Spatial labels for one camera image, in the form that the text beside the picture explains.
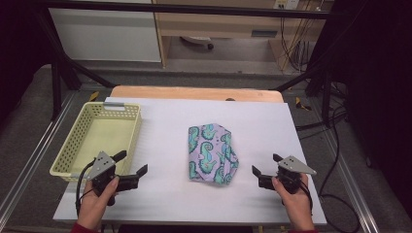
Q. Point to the white cabinet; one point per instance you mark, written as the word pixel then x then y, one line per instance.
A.
pixel 103 35

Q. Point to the wooden table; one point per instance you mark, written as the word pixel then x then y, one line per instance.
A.
pixel 194 93

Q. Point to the office chair base with caster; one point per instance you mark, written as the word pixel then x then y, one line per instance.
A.
pixel 199 40

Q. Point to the white table mat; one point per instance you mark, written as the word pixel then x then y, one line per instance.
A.
pixel 181 200

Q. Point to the white power strip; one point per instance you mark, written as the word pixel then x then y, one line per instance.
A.
pixel 286 4

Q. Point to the yellow and black tape piece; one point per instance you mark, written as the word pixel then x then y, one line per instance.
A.
pixel 302 105
pixel 94 96

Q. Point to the purple seahorse print cloth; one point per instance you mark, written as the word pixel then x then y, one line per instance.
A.
pixel 212 155

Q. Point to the aluminium floor rail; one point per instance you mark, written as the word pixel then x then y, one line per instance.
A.
pixel 351 181
pixel 29 161

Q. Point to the black diagonal frame strut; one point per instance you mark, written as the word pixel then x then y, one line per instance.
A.
pixel 299 81
pixel 77 69

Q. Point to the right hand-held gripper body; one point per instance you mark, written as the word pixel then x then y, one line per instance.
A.
pixel 291 166

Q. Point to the light wooden desk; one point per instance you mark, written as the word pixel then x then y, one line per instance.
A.
pixel 220 24

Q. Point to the black horizontal frame bar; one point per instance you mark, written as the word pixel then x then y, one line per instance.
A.
pixel 194 9

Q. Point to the pale yellow perforated plastic basket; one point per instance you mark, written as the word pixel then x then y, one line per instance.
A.
pixel 97 136

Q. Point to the black upright frame post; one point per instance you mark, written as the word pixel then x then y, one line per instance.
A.
pixel 327 100
pixel 56 93

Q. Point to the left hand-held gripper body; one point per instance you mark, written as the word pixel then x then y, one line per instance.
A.
pixel 103 165

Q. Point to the person's left hand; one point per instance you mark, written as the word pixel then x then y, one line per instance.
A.
pixel 94 204

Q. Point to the person's right hand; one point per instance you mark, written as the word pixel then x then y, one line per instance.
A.
pixel 296 207

